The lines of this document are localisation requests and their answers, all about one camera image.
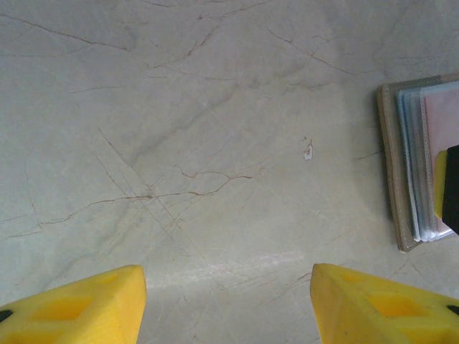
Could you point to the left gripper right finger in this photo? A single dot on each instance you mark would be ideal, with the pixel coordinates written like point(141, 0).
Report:
point(376, 315)

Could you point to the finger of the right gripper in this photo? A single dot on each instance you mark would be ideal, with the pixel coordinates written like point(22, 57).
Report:
point(452, 186)

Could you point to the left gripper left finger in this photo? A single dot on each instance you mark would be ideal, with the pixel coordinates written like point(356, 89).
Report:
point(71, 315)

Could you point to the small white table scrap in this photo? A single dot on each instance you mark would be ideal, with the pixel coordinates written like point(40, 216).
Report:
point(307, 152)

